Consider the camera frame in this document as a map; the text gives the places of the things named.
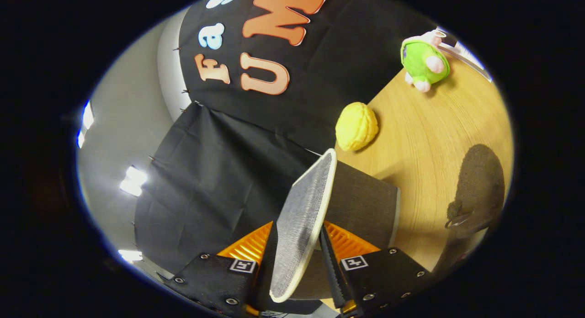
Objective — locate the grey fabric storage box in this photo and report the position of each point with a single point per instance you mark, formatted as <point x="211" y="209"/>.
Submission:
<point x="301" y="217"/>

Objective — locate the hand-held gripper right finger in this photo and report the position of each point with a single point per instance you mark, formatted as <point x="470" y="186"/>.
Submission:
<point x="336" y="281"/>

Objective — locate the yellow textured plush bun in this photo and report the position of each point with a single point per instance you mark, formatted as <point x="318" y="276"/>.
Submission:
<point x="356" y="126"/>

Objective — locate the brown fuzzy shoe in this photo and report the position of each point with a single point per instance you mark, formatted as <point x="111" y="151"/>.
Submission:
<point x="477" y="185"/>

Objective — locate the green and pink plush toy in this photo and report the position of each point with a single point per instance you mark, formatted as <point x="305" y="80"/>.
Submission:
<point x="422" y="62"/>

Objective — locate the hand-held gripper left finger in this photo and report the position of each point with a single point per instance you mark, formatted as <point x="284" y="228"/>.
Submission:
<point x="264" y="281"/>

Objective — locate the black backdrop cloth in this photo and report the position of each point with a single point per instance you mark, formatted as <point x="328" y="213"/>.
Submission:
<point x="219" y="181"/>

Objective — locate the large white book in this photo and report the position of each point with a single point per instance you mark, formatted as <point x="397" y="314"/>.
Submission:
<point x="466" y="53"/>

